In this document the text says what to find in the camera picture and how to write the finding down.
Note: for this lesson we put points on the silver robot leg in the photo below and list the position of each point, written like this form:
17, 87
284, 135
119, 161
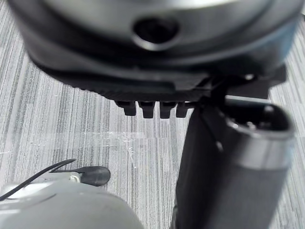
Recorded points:
59, 207

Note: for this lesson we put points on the dark robot foot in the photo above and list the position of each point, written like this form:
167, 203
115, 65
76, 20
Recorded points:
96, 175

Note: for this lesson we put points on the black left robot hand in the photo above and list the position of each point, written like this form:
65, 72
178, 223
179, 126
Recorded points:
152, 62

